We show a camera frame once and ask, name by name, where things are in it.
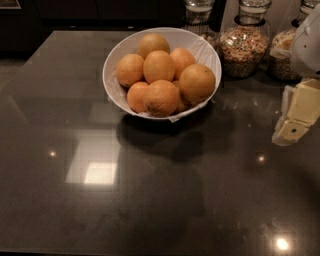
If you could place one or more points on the white bowl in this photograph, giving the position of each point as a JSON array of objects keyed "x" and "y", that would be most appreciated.
[{"x": 201, "y": 49}]

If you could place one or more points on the right glass grain jar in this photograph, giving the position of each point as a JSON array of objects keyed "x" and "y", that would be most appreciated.
[{"x": 279, "y": 60}]

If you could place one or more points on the small hidden orange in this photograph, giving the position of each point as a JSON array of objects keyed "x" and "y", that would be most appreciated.
[{"x": 183, "y": 104}]

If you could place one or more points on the left glass jar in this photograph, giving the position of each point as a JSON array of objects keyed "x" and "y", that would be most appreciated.
[{"x": 197, "y": 20}]

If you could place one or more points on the middle glass cereal jar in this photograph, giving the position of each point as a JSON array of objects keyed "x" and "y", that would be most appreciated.
[{"x": 243, "y": 44}]

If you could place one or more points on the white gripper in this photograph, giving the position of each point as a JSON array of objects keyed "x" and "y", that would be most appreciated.
[{"x": 307, "y": 46}]

